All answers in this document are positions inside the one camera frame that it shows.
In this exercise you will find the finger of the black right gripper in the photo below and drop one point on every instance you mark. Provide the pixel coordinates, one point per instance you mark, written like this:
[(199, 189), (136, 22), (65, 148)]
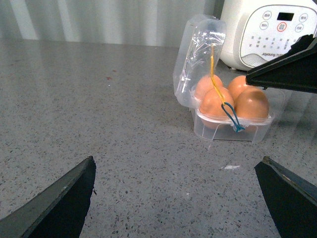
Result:
[(291, 200)]

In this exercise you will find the brown egg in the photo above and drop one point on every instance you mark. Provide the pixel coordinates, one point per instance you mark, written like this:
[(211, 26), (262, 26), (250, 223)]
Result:
[(252, 104), (238, 85), (204, 85), (211, 104)]

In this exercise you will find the blue rubber band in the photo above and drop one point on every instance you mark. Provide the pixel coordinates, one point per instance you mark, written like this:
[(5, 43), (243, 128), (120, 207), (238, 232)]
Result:
[(237, 126)]

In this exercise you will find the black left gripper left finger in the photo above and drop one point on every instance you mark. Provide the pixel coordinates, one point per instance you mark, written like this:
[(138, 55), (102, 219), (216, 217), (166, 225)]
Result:
[(57, 212)]

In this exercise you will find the white Joyoung rice cooker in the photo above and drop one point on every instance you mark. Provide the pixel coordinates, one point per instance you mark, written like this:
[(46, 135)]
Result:
[(258, 31)]

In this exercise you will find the clear plastic egg box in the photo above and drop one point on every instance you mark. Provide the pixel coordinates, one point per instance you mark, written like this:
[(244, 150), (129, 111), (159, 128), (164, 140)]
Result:
[(198, 55)]

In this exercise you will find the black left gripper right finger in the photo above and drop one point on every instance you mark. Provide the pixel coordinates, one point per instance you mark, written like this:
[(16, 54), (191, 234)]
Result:
[(296, 70)]

